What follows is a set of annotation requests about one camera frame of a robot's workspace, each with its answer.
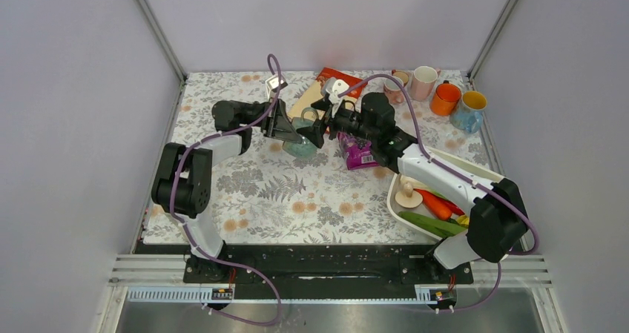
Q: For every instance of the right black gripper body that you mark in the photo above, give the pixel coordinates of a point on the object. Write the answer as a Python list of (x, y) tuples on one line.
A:
[(345, 120)]

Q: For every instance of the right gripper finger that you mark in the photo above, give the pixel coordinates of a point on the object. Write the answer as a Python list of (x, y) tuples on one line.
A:
[(322, 106), (315, 132)]

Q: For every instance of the green round mug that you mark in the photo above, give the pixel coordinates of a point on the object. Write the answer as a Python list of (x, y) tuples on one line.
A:
[(306, 148)]

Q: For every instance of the small salmon pink mug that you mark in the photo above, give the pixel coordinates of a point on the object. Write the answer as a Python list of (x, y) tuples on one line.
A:
[(393, 90)]

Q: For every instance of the small orange red cup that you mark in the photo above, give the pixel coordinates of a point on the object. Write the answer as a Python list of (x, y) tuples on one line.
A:
[(402, 75)]

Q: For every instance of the light pink mug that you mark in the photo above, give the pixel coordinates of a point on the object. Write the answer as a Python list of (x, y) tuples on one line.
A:
[(422, 82)]

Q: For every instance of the orange mug black handle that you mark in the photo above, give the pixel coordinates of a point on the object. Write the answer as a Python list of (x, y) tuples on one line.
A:
[(445, 98)]

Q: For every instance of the blue mug yellow inside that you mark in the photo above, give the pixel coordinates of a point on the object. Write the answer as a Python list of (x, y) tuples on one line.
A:
[(468, 113)]

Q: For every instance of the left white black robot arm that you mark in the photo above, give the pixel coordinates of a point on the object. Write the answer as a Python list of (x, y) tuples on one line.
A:
[(182, 184)]

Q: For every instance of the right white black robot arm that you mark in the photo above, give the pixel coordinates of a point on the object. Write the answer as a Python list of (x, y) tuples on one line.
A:
[(389, 142)]

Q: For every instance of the orange cassava chips bag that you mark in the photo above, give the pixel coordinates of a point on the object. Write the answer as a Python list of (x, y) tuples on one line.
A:
[(312, 93)]

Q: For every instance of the purple snack bag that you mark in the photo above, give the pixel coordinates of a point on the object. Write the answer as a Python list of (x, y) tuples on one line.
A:
[(356, 152)]

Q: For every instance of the floral table cloth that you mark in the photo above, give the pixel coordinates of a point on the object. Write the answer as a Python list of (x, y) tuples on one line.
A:
[(268, 196)]

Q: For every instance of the white oval vegetable basin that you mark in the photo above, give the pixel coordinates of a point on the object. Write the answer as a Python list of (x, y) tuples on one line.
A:
[(491, 202)]

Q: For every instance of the toy mushroom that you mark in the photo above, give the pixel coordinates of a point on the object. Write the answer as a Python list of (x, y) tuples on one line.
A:
[(408, 197)]

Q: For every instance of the toy carrot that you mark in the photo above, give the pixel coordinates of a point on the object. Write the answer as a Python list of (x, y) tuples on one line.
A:
[(435, 205)]

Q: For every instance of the toy red chili pepper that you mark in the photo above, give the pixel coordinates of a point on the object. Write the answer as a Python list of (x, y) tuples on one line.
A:
[(453, 208)]

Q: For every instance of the toy cucumber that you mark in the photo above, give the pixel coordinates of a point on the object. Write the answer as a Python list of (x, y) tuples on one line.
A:
[(441, 229)]

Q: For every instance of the toy yellow napa cabbage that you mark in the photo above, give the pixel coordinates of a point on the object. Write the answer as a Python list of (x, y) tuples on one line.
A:
[(463, 220)]

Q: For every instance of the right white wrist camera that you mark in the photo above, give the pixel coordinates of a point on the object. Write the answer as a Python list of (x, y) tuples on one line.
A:
[(333, 93)]

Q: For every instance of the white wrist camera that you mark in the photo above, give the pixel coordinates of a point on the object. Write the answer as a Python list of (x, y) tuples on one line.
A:
[(333, 93), (274, 85)]

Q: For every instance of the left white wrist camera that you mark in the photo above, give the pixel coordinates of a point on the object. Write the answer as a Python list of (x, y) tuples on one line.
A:
[(274, 85)]

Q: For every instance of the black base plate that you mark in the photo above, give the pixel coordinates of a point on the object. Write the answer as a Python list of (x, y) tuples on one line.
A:
[(325, 272)]

